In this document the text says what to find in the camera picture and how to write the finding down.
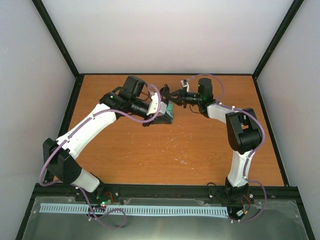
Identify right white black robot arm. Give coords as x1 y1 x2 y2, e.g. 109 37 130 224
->
161 77 266 203

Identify black aviator sunglasses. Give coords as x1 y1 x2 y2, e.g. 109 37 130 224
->
160 84 170 101

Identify grey-green glasses case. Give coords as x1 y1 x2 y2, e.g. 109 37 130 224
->
166 101 174 123

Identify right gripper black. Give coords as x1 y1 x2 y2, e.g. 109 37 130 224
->
165 87 202 109

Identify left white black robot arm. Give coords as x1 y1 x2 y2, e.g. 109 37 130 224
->
38 75 168 202

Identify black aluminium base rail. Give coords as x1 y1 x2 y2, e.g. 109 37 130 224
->
31 183 301 204

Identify left black frame post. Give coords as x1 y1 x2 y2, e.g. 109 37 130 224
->
31 0 81 76

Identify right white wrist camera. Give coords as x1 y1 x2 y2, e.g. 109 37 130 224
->
180 79 190 93

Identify black frame post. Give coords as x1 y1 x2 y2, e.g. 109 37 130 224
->
31 0 81 76
252 0 305 77

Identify right black frame post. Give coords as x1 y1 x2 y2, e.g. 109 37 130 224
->
252 0 305 77

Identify light blue slotted cable duct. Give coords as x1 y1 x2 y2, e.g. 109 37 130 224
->
38 203 228 218

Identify clear acrylic cover plate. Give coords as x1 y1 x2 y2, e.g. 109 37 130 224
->
23 197 308 240

